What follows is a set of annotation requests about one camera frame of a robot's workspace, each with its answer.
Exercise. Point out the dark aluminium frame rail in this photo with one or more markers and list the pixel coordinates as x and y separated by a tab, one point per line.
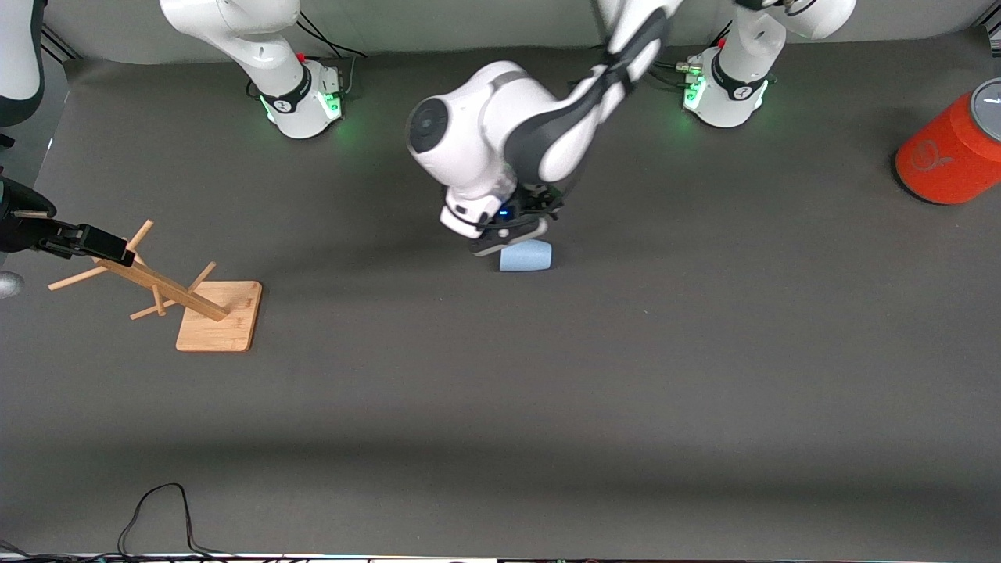
993	30
59	43

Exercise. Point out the wooden mug tree rack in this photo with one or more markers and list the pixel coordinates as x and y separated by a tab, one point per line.
219	320

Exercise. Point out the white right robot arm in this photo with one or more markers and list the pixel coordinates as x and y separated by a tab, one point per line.
235	31

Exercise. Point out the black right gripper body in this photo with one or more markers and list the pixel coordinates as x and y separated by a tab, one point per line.
17	227

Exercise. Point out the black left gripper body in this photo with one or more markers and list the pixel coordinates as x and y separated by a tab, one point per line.
538	205

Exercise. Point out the orange cylinder with grey lid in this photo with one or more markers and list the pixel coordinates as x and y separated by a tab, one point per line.
946	148

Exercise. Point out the light blue plastic cup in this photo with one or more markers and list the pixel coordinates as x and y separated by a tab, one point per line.
528	256

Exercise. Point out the dark grey table mat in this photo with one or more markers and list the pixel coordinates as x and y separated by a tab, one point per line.
500	375

